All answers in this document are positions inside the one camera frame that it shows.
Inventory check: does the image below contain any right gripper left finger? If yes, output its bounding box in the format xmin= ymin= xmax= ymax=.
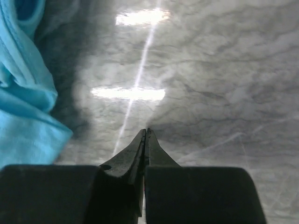
xmin=0 ymin=130 xmax=146 ymax=224

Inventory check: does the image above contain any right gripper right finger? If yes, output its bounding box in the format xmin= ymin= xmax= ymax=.
xmin=145 ymin=129 xmax=266 ymax=224

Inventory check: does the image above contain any turquoise polo shirt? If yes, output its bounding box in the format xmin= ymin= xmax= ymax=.
xmin=0 ymin=0 xmax=72 ymax=167

